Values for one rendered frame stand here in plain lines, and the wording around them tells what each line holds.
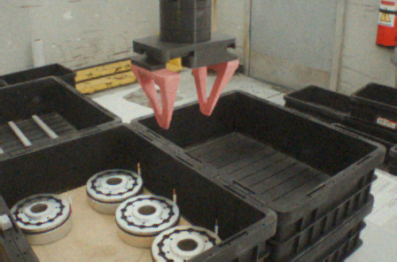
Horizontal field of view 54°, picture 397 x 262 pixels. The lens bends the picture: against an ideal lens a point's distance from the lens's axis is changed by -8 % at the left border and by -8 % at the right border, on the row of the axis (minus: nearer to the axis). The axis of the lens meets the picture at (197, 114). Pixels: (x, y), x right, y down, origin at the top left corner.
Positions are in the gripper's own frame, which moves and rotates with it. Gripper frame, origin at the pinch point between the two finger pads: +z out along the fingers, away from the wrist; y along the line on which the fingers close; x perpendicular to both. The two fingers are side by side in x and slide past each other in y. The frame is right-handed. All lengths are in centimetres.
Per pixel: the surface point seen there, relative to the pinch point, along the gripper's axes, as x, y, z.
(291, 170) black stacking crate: -7.3, -32.9, 23.5
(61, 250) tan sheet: -13.5, 13.8, 23.5
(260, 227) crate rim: 9.7, -4.2, 13.2
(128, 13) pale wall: -348, -197, 51
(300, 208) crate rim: 10.0, -11.9, 13.7
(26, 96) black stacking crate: -69, 0, 18
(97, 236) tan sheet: -13.0, 7.6, 23.5
